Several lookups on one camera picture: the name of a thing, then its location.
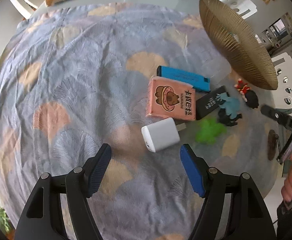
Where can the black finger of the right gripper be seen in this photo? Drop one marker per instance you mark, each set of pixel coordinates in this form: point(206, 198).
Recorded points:
point(275, 114)

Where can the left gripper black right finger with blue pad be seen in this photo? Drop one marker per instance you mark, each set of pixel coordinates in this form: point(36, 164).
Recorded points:
point(248, 215)

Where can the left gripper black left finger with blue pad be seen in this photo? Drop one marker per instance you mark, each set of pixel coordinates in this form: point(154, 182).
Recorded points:
point(42, 215)

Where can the person's hand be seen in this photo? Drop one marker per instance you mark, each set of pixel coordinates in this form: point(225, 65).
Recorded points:
point(286, 190)

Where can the white chair at right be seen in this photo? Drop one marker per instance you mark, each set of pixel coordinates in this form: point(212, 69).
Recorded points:
point(283, 95)

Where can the red black doll figure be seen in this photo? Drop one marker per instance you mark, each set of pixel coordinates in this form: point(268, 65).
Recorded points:
point(248, 95)

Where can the potted green plant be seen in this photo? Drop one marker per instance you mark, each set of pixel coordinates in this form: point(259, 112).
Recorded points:
point(5, 223)

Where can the light blue toy dinosaur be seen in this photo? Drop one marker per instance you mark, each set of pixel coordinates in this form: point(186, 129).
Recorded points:
point(229, 106)

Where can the bright green toy frog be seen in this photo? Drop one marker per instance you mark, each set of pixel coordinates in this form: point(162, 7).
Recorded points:
point(209, 130)

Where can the black small box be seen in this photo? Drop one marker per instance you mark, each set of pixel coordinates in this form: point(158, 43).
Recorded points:
point(209, 102)

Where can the blue lighter box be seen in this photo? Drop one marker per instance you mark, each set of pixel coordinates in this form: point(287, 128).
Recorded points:
point(198, 82)

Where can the round brown ribbed tray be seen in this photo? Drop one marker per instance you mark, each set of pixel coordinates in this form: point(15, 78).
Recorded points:
point(236, 40)

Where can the pink tissue pack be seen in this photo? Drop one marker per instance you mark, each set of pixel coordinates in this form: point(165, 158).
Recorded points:
point(169, 98)

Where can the white charger adapter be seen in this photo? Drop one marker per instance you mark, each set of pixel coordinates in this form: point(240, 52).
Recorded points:
point(162, 134)

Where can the white chair behind table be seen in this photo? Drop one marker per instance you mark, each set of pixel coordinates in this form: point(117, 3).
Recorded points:
point(244, 8)

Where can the floral blue tablecloth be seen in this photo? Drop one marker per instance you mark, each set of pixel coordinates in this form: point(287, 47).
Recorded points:
point(74, 79)

